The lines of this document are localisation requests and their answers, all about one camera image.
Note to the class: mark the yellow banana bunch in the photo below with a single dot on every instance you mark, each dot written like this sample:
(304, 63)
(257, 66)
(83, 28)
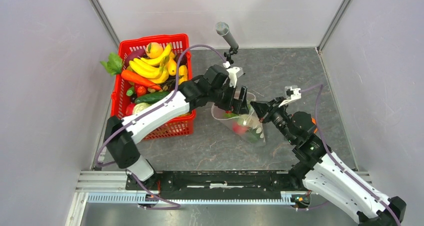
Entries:
(153, 69)

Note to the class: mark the green lettuce leaf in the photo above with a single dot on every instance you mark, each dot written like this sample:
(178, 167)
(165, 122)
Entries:
(114, 64)

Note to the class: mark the silver microphone on stand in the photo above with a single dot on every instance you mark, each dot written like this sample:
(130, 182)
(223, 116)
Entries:
(223, 30)

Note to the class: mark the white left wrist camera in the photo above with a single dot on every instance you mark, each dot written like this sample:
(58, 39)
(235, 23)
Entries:
(233, 73)

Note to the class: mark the dark purple plum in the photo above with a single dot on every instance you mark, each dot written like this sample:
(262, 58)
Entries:
(181, 58)

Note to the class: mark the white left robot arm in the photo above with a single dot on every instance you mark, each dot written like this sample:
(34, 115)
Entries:
(218, 85)

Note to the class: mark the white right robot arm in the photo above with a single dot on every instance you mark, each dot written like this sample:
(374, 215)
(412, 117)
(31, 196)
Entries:
(320, 170)

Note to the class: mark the dark green avocado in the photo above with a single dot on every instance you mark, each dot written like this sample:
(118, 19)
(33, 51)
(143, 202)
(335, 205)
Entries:
(253, 137)

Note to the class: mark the green cucumber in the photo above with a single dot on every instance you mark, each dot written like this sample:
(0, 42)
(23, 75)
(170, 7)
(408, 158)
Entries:
(151, 98)

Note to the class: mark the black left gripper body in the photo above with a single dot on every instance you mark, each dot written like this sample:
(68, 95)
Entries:
(224, 98)

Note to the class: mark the orange tape roll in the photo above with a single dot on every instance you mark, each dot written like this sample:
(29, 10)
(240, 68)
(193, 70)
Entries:
(314, 122)

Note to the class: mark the clear dotted zip bag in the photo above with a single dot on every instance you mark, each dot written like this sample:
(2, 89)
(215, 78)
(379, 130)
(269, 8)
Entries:
(250, 119)

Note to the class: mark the purple sweet potato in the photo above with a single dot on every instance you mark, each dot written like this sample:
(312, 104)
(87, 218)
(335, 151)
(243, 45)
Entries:
(134, 54)

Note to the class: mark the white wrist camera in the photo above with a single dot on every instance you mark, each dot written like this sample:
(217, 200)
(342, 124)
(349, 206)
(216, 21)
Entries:
(292, 94)
(233, 73)

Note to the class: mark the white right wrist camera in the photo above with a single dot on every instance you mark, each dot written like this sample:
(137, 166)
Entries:
(292, 94)

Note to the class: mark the red toy apple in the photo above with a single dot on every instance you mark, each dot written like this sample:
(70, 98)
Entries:
(239, 129)

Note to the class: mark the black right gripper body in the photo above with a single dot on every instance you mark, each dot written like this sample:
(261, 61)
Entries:
(277, 115)

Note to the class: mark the red plastic basket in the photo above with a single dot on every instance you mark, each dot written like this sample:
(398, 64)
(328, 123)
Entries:
(178, 126)

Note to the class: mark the yellow peach with leaf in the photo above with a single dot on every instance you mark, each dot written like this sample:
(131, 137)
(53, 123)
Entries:
(154, 50)

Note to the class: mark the orange toy carrot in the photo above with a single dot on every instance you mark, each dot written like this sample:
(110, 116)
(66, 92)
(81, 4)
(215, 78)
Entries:
(137, 79)

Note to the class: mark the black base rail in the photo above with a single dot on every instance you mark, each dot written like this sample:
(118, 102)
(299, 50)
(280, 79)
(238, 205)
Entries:
(224, 185)

